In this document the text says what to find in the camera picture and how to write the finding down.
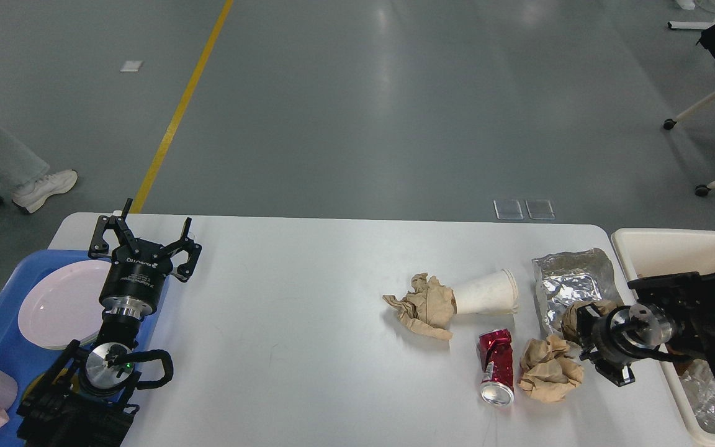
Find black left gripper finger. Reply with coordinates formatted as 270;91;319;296
147;217;202;283
87;198;141;261

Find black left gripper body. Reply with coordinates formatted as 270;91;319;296
99;251;171;318

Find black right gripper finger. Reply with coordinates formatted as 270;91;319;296
579;348;637;387
578;304;608;348

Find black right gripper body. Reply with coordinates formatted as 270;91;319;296
587;307;631;370

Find brown paper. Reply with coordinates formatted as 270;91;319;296
518;335;585;404
382;273;456;341
561;299;618;344

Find brown paper bag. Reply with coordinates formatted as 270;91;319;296
672;359;695;376

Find pink plate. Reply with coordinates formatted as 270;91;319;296
17;260;110;349

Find large foil sheet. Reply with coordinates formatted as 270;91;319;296
679;359;715;435

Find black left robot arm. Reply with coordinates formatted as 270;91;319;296
16;199;202;446

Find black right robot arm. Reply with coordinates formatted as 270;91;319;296
576;272;715;387

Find small crumpled foil sheet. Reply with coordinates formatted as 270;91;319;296
533;247;623;336

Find beige plastic bin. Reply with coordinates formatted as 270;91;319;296
612;228;715;446

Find white paper cup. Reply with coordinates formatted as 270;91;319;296
453;269;519;316

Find crushed red soda can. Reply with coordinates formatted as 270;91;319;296
477;328;515;408

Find clear floor plate right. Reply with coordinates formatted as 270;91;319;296
525;200;555;220

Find clear floor plate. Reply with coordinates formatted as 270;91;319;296
493;199;525;221
525;200;555;220

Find clear floor plate left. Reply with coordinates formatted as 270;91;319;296
493;199;525;221

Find person legs at left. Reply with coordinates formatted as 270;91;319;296
0;125;79;214

